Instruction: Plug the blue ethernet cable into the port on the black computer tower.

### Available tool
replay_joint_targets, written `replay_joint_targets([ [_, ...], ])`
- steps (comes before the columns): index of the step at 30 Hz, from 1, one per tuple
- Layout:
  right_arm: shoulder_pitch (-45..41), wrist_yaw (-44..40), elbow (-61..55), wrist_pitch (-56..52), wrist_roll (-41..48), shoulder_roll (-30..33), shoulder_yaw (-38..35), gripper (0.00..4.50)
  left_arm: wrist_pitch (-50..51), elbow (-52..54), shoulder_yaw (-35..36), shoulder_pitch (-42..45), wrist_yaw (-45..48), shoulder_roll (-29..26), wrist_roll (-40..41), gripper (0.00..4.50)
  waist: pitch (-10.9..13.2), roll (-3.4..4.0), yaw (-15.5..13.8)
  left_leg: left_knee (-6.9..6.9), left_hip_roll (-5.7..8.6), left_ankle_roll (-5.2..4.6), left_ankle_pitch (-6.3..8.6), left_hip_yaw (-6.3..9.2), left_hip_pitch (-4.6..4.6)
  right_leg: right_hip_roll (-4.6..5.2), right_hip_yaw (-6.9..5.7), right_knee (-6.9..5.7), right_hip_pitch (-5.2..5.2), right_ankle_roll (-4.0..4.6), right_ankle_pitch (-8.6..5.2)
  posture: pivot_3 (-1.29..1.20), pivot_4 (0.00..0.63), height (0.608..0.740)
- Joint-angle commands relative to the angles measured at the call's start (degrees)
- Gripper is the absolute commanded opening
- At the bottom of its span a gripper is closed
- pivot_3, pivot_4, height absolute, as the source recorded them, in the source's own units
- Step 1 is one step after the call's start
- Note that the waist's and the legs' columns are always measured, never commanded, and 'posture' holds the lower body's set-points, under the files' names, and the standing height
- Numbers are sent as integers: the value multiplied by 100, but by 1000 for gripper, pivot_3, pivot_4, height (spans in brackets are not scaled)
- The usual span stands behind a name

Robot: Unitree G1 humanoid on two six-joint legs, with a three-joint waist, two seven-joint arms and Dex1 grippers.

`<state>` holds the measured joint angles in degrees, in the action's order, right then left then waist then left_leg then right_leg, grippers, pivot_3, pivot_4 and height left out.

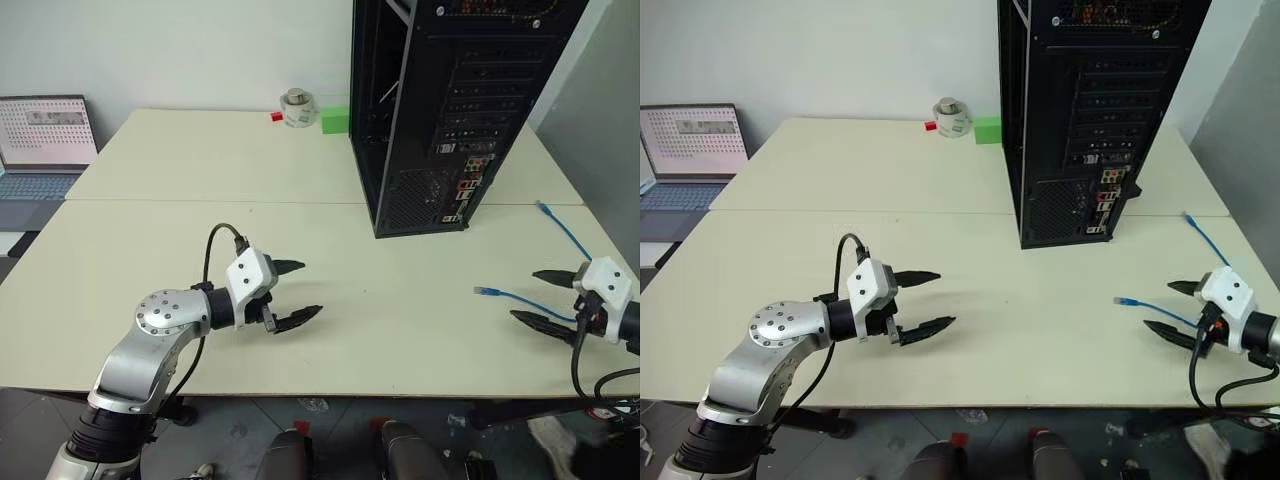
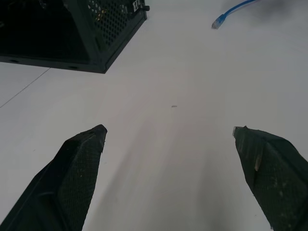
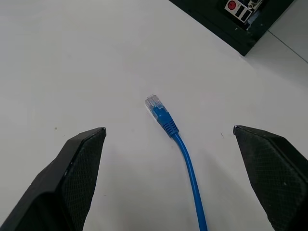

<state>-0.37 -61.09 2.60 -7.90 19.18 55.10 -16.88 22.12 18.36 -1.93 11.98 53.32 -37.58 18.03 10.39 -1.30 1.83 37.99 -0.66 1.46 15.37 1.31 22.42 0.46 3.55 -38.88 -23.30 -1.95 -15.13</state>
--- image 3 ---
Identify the black computer case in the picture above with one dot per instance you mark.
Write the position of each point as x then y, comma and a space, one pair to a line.
231, 21

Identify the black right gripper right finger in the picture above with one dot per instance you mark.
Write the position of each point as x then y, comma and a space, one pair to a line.
276, 178

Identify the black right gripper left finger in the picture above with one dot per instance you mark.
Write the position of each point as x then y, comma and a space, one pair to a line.
57, 183

